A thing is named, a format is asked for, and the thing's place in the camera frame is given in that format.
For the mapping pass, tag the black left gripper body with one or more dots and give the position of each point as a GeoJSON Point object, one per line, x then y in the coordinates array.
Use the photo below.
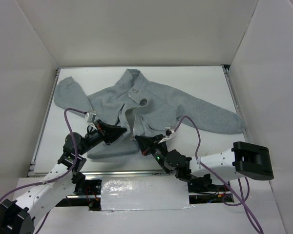
{"type": "Point", "coordinates": [105, 132]}

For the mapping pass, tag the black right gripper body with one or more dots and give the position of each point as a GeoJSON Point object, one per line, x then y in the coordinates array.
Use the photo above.
{"type": "Point", "coordinates": [151, 145]}

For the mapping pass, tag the grey zip-up jacket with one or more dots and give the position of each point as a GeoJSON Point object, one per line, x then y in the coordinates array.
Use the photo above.
{"type": "Point", "coordinates": [144, 108]}

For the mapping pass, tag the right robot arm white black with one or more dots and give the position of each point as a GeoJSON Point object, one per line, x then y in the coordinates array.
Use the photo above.
{"type": "Point", "coordinates": [242, 160]}

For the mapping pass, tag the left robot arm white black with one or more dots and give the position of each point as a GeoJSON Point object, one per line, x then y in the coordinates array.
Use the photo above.
{"type": "Point", "coordinates": [20, 216]}

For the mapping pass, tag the white foil-taped panel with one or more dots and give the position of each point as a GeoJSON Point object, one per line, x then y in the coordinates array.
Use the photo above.
{"type": "Point", "coordinates": [139, 193]}

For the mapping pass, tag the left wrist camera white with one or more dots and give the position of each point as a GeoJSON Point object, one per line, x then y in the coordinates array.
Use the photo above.
{"type": "Point", "coordinates": [90, 118]}

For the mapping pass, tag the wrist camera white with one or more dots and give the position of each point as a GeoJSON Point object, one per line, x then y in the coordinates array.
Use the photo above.
{"type": "Point", "coordinates": [169, 134]}
{"type": "Point", "coordinates": [90, 118]}

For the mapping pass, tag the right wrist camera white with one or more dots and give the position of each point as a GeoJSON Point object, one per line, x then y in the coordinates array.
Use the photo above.
{"type": "Point", "coordinates": [169, 134]}

